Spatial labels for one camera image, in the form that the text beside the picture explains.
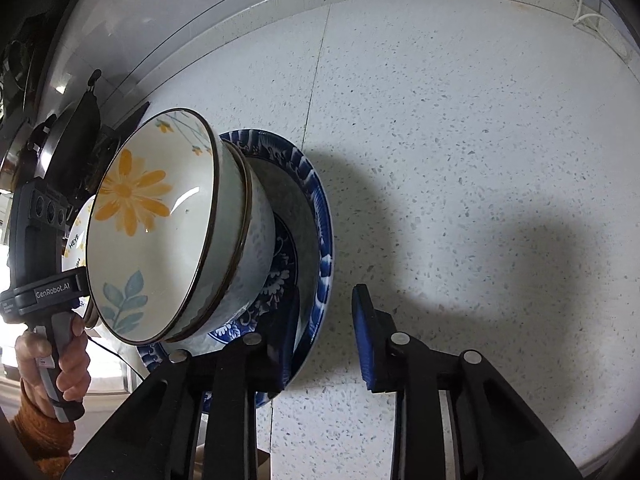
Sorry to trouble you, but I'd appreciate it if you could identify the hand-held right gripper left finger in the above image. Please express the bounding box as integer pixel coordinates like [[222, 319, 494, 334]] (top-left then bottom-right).
[[60, 287, 301, 480]]

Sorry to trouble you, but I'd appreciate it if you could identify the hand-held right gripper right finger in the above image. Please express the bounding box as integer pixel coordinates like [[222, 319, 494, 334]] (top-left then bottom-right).
[[351, 284, 583, 480]]

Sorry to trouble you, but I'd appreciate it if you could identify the yellow bear print plate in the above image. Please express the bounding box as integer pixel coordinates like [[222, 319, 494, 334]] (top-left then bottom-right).
[[61, 195, 101, 331]]

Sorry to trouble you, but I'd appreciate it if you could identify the yellow flower bowl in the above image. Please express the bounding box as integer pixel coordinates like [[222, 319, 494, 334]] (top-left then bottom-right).
[[85, 107, 251, 346]]

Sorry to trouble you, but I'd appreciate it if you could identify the blue patterned deep plate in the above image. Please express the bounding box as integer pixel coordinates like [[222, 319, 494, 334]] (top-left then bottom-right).
[[135, 129, 335, 408]]

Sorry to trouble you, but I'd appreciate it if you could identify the person's left forearm orange sleeve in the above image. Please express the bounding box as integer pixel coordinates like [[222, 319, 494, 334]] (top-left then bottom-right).
[[7, 380, 78, 478]]

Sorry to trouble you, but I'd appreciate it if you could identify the person's left hand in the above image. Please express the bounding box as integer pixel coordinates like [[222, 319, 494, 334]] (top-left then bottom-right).
[[14, 312, 92, 403]]

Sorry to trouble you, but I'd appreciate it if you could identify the dark pan with metal rim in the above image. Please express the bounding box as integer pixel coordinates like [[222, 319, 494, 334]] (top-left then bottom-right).
[[0, 112, 58, 196]]

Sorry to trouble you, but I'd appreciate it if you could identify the black range hood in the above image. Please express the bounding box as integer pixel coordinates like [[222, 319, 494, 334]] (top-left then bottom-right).
[[0, 0, 91, 126]]

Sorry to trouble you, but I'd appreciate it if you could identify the thin black cable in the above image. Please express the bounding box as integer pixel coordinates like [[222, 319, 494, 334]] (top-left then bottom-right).
[[87, 332, 148, 378]]

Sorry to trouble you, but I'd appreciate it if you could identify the white cable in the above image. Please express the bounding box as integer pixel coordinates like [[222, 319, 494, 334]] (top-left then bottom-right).
[[570, 0, 632, 66]]

